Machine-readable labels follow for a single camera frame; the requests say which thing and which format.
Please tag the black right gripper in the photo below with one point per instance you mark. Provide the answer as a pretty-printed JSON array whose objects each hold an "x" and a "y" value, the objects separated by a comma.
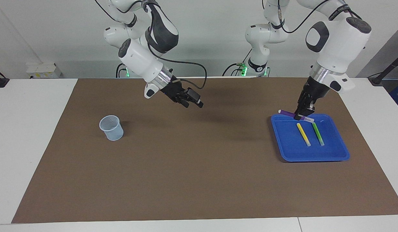
[{"x": 174, "y": 90}]

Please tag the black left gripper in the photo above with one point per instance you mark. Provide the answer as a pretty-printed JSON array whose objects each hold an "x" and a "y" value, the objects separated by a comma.
[{"x": 315, "y": 91}]

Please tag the purple marker pen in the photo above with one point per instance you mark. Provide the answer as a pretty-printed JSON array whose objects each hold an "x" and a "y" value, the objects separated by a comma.
[{"x": 287, "y": 113}]

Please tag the yellow marker pen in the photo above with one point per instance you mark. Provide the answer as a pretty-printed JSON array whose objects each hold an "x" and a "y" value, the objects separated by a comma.
[{"x": 303, "y": 134}]

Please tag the green marker pen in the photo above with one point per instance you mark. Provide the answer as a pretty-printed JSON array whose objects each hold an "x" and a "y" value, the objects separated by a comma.
[{"x": 318, "y": 134}]

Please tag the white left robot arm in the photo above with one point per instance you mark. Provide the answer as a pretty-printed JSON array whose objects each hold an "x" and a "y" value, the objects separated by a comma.
[{"x": 337, "y": 42}]

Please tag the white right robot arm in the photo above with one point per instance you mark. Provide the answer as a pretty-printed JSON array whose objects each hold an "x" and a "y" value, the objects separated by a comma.
[{"x": 141, "y": 58}]

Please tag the blue plastic tray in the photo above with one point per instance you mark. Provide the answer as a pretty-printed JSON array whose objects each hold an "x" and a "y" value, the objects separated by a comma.
[{"x": 292, "y": 148}]

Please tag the brown table mat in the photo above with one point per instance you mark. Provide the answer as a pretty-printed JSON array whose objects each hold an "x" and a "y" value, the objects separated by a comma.
[{"x": 199, "y": 161}]

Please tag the translucent plastic cup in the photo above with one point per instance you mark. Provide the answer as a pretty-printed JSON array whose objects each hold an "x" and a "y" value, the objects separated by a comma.
[{"x": 112, "y": 130}]

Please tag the black stand pole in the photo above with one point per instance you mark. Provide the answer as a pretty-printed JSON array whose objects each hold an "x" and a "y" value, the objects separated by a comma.
[{"x": 387, "y": 69}]

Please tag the white wall power box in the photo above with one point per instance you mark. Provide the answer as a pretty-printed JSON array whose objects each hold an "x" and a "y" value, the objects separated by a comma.
[{"x": 44, "y": 71}]

